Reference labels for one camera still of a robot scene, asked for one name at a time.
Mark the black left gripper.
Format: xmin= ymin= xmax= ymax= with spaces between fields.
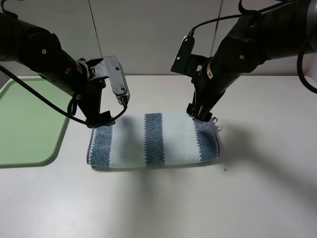
xmin=76 ymin=58 xmax=114 ymax=126

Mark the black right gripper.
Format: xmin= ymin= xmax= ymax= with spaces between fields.
xmin=186 ymin=55 xmax=224 ymax=122

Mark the blue white striped towel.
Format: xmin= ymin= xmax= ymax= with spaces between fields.
xmin=86 ymin=112 xmax=220 ymax=170

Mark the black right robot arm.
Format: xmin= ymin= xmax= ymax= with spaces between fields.
xmin=186 ymin=0 xmax=317 ymax=121

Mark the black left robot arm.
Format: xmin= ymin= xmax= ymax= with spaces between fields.
xmin=0 ymin=13 xmax=115 ymax=128

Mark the green plastic tray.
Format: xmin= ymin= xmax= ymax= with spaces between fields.
xmin=0 ymin=80 xmax=69 ymax=168

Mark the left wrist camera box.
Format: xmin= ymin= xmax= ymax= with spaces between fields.
xmin=103 ymin=56 xmax=130 ymax=106

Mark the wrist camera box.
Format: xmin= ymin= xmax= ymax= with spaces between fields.
xmin=103 ymin=56 xmax=130 ymax=106
xmin=170 ymin=35 xmax=195 ymax=74

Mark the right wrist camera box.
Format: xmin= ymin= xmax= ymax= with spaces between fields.
xmin=170 ymin=35 xmax=195 ymax=74

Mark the black left camera cable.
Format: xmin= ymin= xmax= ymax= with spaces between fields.
xmin=0 ymin=64 xmax=129 ymax=123

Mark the black camera cable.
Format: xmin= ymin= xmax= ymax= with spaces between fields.
xmin=0 ymin=64 xmax=129 ymax=123
xmin=188 ymin=0 xmax=317 ymax=95

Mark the black right camera cable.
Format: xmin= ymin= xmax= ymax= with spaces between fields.
xmin=188 ymin=0 xmax=317 ymax=95

